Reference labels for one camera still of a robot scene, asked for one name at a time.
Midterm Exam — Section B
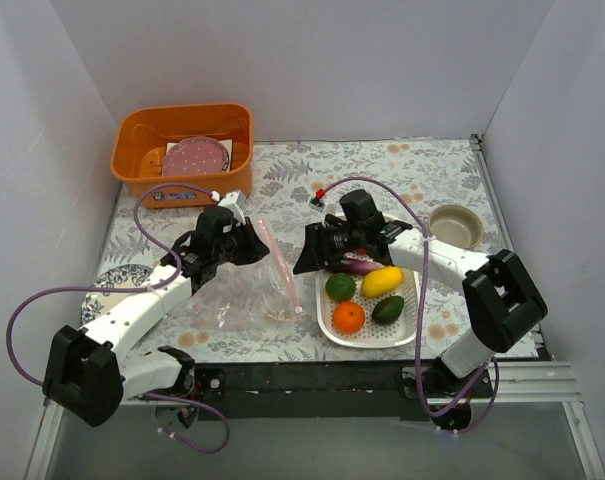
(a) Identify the clear zip top bag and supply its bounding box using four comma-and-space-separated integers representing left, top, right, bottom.
189, 219, 303, 331

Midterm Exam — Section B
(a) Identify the yellow mango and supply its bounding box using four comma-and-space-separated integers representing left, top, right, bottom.
361, 266, 404, 298

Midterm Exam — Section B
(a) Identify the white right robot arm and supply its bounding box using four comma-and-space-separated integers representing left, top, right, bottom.
322, 189, 548, 398

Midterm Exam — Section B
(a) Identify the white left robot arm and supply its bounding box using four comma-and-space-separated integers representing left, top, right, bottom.
42, 206, 269, 427

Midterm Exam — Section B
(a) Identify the purple eggplant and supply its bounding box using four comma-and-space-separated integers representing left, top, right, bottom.
336, 257, 384, 275

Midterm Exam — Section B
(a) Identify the green lime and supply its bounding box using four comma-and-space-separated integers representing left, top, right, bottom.
325, 273, 357, 303

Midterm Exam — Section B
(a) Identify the white perforated plastic basket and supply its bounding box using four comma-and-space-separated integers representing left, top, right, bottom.
314, 269, 420, 349

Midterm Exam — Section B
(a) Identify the blue floral plate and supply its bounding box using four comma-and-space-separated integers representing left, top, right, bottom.
81, 264, 153, 324

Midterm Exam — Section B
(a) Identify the floral patterned table mat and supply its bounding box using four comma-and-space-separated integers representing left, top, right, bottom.
81, 138, 541, 364

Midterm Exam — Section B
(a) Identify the dark green avocado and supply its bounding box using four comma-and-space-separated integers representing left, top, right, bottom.
371, 295, 405, 325

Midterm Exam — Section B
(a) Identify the pink polka dot plate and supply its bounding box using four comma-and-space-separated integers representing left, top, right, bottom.
162, 136, 231, 177

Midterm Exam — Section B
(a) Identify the orange tangerine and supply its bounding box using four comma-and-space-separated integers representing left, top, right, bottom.
332, 301, 366, 335

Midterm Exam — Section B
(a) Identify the beige ceramic bowl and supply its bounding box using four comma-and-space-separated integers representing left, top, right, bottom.
429, 204, 484, 249

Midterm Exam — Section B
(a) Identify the orange plastic tub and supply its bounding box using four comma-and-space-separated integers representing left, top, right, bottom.
110, 103, 253, 209

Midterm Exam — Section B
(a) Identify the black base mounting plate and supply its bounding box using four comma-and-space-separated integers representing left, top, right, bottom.
191, 359, 498, 421

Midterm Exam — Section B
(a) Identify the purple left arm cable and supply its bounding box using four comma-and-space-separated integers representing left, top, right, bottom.
6, 182, 232, 454

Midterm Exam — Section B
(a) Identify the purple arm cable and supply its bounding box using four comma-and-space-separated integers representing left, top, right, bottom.
314, 177, 498, 434
6, 182, 232, 454

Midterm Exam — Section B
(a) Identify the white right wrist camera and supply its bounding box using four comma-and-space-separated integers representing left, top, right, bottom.
309, 188, 335, 223

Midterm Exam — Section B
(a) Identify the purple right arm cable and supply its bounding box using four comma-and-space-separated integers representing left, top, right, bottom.
314, 177, 498, 434

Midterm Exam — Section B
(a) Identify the aluminium table edge rail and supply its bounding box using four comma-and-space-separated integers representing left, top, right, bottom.
469, 132, 605, 480

